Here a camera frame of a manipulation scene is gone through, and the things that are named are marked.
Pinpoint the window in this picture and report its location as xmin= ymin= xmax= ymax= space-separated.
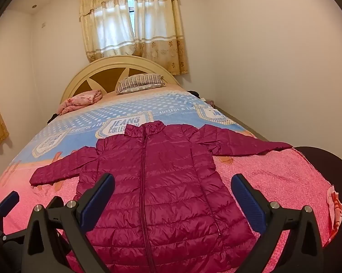
xmin=127 ymin=0 xmax=136 ymax=22

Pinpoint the dark round table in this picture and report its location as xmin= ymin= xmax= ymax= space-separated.
xmin=293 ymin=146 xmax=342 ymax=234

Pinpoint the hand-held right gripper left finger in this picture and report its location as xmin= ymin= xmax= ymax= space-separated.
xmin=22 ymin=173 xmax=116 ymax=273

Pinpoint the striped pillow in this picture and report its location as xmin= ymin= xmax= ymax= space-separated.
xmin=115 ymin=73 xmax=166 ymax=95

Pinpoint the pink blue printed bed sheet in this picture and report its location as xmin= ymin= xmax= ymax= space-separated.
xmin=0 ymin=87 xmax=342 ymax=273

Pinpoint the pink folded blanket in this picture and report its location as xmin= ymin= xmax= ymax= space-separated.
xmin=59 ymin=89 xmax=103 ymax=116

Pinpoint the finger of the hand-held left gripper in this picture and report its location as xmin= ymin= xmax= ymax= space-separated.
xmin=46 ymin=196 xmax=66 ymax=209
xmin=0 ymin=191 xmax=20 ymax=244

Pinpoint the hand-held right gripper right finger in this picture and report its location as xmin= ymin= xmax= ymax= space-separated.
xmin=231 ymin=173 xmax=325 ymax=273

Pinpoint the red white cloth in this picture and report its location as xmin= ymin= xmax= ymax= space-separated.
xmin=326 ymin=185 xmax=342 ymax=231

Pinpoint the magenta puffer jacket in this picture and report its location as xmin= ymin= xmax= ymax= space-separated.
xmin=29 ymin=121 xmax=293 ymax=273

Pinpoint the cream wooden headboard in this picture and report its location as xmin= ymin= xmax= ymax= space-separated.
xmin=59 ymin=55 xmax=181 ymax=107

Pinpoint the beige floral window curtain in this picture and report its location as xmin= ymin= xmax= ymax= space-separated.
xmin=78 ymin=0 xmax=189 ymax=75

